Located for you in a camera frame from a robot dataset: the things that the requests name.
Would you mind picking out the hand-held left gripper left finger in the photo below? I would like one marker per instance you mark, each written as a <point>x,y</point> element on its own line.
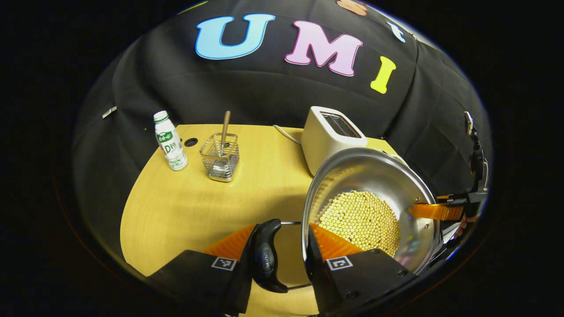
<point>242,281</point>

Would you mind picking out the silver backdrop clip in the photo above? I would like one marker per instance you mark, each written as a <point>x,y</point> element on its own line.
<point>109,112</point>

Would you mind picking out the white drink bottle green label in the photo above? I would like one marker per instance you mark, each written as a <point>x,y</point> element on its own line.
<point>171,145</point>

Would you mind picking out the heap of yellow soybeans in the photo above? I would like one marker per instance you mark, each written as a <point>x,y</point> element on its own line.
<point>359,222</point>

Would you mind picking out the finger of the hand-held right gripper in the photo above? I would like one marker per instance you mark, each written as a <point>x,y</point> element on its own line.
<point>436,211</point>

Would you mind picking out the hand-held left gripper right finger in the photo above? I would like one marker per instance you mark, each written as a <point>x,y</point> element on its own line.
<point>315,273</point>

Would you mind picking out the white toaster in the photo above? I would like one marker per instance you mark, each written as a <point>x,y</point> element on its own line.
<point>324,145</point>

